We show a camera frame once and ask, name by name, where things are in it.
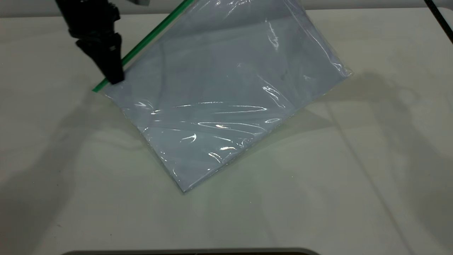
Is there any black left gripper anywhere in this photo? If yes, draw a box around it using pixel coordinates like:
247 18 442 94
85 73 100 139
55 0 125 85

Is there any clear plastic bag green zip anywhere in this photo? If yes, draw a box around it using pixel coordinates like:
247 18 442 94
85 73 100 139
92 0 354 193

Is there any black cable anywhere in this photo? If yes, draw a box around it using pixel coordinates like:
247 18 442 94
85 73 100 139
424 0 453 45

